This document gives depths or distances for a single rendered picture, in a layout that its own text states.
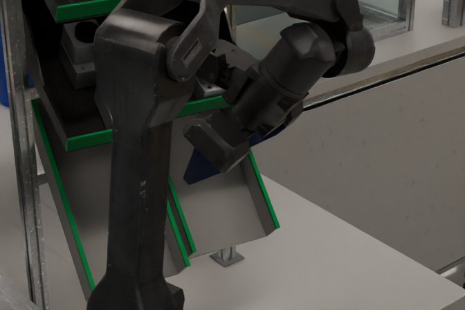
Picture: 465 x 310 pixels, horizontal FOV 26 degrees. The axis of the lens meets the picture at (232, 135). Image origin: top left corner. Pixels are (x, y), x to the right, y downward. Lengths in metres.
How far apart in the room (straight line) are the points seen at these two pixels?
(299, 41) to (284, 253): 0.67
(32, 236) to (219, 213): 0.25
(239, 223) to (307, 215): 0.34
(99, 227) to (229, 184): 0.20
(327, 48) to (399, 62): 1.41
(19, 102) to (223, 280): 0.46
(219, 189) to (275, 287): 0.21
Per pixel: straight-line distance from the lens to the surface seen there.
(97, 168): 1.33
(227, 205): 1.39
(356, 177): 2.44
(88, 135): 1.19
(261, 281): 1.54
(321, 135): 2.30
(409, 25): 2.57
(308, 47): 0.98
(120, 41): 0.81
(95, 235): 1.30
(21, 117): 1.27
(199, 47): 0.81
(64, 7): 1.12
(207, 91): 1.27
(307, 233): 1.66
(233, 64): 1.05
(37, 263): 1.37
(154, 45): 0.79
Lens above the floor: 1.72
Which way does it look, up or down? 26 degrees down
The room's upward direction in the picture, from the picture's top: straight up
